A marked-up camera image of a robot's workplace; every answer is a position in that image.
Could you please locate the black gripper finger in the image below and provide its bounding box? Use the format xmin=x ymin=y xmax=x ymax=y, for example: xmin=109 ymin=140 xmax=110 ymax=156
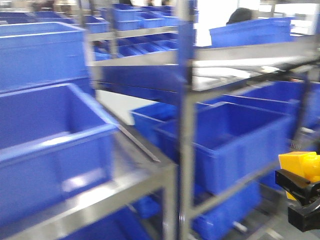
xmin=287 ymin=200 xmax=320 ymax=232
xmin=274 ymin=169 xmax=320 ymax=205

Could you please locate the yellow toy brick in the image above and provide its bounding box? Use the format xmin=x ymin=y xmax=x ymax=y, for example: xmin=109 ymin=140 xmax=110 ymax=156
xmin=278 ymin=151 xmax=320 ymax=200

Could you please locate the blue bin lower front middle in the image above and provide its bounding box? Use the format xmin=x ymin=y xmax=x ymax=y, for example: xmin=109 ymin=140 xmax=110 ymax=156
xmin=153 ymin=101 xmax=297 ymax=197

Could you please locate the blue bin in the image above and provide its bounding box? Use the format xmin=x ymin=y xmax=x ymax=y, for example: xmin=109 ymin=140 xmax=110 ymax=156
xmin=153 ymin=101 xmax=297 ymax=197
xmin=0 ymin=22 xmax=95 ymax=96
xmin=227 ymin=81 xmax=320 ymax=127
xmin=0 ymin=83 xmax=118 ymax=226

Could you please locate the blue bin lower front right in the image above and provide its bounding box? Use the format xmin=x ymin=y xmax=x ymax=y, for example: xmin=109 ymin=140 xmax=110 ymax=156
xmin=227 ymin=81 xmax=320 ymax=127

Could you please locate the blue bin lower front left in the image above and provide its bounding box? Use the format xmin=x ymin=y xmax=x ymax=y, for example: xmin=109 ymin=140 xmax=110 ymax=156
xmin=0 ymin=83 xmax=118 ymax=226

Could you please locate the blue bin top left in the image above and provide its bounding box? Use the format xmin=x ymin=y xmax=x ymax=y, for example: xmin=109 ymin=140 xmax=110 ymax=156
xmin=0 ymin=22 xmax=95 ymax=96

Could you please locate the steel wheeled shelf cart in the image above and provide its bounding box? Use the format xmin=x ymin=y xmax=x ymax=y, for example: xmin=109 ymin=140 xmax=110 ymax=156
xmin=0 ymin=0 xmax=320 ymax=240

